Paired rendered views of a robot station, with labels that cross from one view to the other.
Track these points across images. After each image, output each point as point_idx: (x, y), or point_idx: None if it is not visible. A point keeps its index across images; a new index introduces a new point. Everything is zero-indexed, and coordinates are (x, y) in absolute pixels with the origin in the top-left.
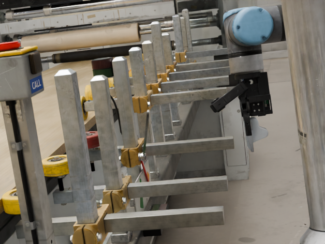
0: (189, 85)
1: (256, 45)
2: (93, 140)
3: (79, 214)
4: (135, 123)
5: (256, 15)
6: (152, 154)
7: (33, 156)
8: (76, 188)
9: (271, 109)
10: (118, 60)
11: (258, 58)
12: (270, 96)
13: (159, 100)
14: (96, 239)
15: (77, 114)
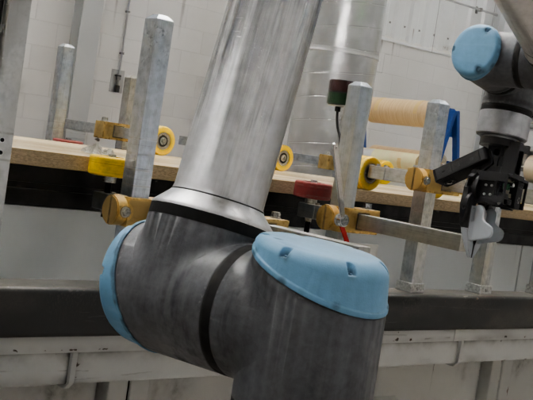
0: None
1: (514, 98)
2: (309, 188)
3: (124, 182)
4: (356, 178)
5: (478, 36)
6: (366, 228)
7: (6, 42)
8: (129, 151)
9: (502, 195)
10: (355, 84)
11: (511, 118)
12: (507, 176)
13: (452, 185)
14: (117, 211)
15: (150, 65)
